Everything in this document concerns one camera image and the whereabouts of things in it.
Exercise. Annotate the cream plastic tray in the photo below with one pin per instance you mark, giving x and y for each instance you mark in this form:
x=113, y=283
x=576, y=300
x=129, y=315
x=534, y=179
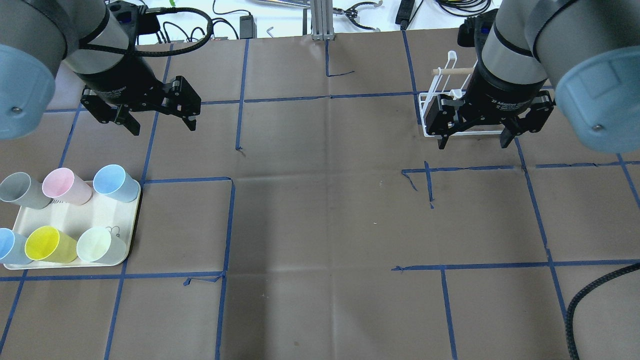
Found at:
x=120, y=218

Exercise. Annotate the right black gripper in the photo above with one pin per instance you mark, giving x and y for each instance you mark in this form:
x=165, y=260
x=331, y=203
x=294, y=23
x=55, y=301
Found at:
x=502, y=92

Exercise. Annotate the pink plastic cup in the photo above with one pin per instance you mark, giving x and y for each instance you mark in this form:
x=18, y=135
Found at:
x=63, y=185

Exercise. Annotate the black power adapter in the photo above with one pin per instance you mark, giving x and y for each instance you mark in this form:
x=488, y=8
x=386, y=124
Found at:
x=247, y=27

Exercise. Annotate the grey plastic cup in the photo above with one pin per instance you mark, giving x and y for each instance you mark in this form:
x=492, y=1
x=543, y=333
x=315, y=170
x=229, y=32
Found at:
x=22, y=189

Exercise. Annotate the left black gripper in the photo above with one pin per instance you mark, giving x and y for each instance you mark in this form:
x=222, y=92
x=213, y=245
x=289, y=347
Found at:
x=120, y=80

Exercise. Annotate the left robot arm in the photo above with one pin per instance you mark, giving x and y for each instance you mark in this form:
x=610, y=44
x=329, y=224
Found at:
x=97, y=41

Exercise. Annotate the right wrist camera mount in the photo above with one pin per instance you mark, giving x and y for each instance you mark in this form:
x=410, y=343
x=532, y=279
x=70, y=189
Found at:
x=475, y=30

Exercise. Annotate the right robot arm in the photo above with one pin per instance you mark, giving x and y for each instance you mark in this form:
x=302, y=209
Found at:
x=582, y=56

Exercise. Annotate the light blue plastic cup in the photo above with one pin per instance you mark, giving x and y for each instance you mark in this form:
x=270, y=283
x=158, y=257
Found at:
x=114, y=182

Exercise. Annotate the white plastic cup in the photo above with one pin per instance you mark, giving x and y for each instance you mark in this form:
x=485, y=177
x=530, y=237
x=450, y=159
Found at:
x=102, y=245

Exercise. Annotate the yellow plastic cup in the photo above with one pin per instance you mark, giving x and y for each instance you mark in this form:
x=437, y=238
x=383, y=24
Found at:
x=49, y=244

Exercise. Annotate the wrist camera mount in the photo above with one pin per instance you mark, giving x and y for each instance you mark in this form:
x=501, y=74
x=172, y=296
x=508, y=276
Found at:
x=475, y=30
x=134, y=19

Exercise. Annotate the aluminium frame post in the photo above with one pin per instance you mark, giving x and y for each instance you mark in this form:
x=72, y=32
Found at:
x=322, y=26

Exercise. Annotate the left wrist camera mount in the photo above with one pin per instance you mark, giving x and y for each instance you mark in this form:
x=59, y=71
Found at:
x=134, y=19

